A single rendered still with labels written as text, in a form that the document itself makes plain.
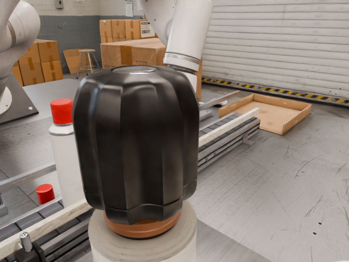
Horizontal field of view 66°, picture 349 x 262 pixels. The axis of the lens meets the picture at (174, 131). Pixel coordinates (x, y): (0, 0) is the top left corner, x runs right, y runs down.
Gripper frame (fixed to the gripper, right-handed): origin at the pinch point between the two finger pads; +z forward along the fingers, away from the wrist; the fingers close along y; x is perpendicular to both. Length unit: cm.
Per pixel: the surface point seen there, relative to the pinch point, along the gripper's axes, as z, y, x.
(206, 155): 4.1, 5.5, 12.1
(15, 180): 9.7, -3.4, -30.8
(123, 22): -92, -289, 203
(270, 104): -15, -4, 74
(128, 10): -162, -461, 340
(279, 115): -11, 5, 63
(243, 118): -7.2, 4.6, 30.5
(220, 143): 0.6, 5.5, 18.3
